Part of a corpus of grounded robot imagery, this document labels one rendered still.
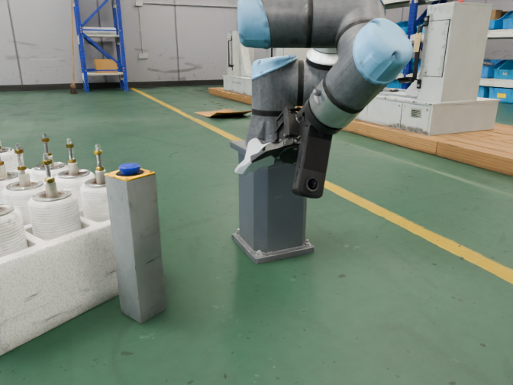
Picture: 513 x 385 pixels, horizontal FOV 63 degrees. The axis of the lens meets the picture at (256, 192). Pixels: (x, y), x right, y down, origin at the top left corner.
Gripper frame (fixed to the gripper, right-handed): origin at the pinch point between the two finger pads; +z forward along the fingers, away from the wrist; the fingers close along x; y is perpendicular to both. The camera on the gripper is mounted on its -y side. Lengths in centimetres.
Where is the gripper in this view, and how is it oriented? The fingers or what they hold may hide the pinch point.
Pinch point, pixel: (271, 183)
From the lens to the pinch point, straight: 79.6
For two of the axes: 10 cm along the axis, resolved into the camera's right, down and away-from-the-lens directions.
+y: -0.3, -8.7, 5.0
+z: -4.2, 4.6, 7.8
